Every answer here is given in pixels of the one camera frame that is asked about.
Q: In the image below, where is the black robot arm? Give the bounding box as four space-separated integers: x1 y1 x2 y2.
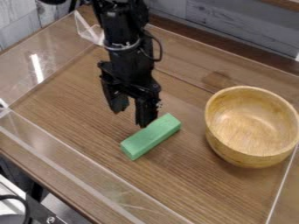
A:
89 0 163 127

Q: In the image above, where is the clear acrylic tray wall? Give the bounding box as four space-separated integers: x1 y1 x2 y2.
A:
0 17 299 224

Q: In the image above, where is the black cable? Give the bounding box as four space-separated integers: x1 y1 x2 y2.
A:
0 194 32 224

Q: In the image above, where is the green rectangular block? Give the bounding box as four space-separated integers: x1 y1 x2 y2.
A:
121 114 182 161

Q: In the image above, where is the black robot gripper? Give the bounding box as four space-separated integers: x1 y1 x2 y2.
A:
98 43 162 128

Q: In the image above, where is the brown wooden bowl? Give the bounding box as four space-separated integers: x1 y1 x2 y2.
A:
205 86 299 169

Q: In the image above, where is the clear acrylic corner bracket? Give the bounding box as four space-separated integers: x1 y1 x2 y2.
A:
74 10 105 46

